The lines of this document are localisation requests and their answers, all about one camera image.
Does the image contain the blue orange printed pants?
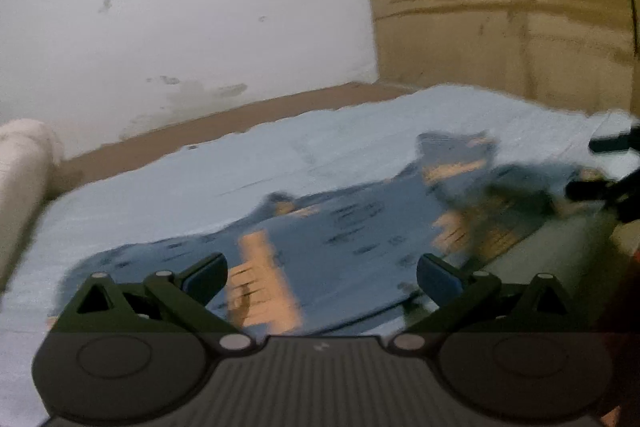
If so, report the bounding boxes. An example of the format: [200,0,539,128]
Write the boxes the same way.
[54,133,580,333]

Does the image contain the brown mattress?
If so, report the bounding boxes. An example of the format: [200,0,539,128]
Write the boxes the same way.
[50,82,416,199]

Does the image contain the wooden wardrobe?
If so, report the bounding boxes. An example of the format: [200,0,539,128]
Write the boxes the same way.
[371,0,639,113]

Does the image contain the light blue striped bedsheet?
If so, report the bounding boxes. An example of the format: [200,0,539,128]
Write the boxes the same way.
[1,84,634,426]

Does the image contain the rolled beige comforter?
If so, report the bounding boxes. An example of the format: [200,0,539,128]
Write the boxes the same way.
[0,119,63,286]

